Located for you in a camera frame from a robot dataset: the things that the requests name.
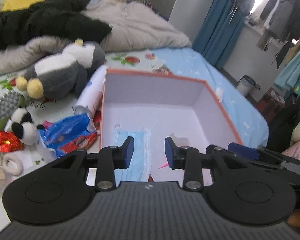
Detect blue surgical masks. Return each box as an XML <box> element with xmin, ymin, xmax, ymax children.
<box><xmin>114</xmin><ymin>129</ymin><xmax>152</xmax><ymax>186</ymax></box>

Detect blue red plastic bag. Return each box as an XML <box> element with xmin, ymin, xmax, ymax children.
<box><xmin>37</xmin><ymin>113</ymin><xmax>98</xmax><ymax>159</ymax></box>

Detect small panda plush toy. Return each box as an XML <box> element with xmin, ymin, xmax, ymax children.
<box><xmin>10</xmin><ymin>107</ymin><xmax>45</xmax><ymax>146</ymax></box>

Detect white fluffy scrunchie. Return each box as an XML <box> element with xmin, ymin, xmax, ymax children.
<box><xmin>1</xmin><ymin>153</ymin><xmax>24</xmax><ymax>176</ymax></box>

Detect red foil wrapper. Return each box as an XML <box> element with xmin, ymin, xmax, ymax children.
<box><xmin>0</xmin><ymin>130</ymin><xmax>24</xmax><ymax>153</ymax></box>

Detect red charm with pink tassel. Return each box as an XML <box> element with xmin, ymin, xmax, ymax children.
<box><xmin>148</xmin><ymin>157</ymin><xmax>168</xmax><ymax>182</ymax></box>

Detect white tissue paper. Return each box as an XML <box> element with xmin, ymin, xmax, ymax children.
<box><xmin>12</xmin><ymin>145</ymin><xmax>57</xmax><ymax>169</ymax></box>

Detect light blue star sheet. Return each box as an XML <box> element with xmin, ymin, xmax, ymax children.
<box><xmin>146</xmin><ymin>47</ymin><xmax>269</xmax><ymax>148</ymax></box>

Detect white spray can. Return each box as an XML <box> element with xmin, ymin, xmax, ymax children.
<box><xmin>72</xmin><ymin>65</ymin><xmax>107</xmax><ymax>118</ymax></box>

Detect pink cardboard box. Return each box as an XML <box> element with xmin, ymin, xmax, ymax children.
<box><xmin>101</xmin><ymin>69</ymin><xmax>241</xmax><ymax>182</ymax></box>

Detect small trash bin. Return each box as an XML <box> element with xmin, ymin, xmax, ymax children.
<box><xmin>236</xmin><ymin>75</ymin><xmax>261</xmax><ymax>97</ymax></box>

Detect grey penguin plush toy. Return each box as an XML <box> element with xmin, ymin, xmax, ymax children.
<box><xmin>15</xmin><ymin>39</ymin><xmax>106</xmax><ymax>101</ymax></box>

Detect green massage hammer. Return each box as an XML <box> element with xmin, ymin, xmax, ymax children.
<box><xmin>0</xmin><ymin>90</ymin><xmax>23</xmax><ymax>164</ymax></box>

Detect blue curtain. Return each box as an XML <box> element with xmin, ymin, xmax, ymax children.
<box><xmin>192</xmin><ymin>0</ymin><xmax>255</xmax><ymax>70</ymax></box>

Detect grey duvet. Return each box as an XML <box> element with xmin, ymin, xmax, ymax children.
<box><xmin>0</xmin><ymin>0</ymin><xmax>191</xmax><ymax>75</ymax></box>

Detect hanging clothes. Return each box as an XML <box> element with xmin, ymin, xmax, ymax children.
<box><xmin>257</xmin><ymin>0</ymin><xmax>300</xmax><ymax>96</ymax></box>

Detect black jacket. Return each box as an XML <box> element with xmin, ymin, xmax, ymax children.
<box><xmin>0</xmin><ymin>0</ymin><xmax>112</xmax><ymax>50</ymax></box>

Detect yellow pillow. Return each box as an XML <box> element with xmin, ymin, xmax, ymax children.
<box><xmin>2</xmin><ymin>0</ymin><xmax>44</xmax><ymax>11</ymax></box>

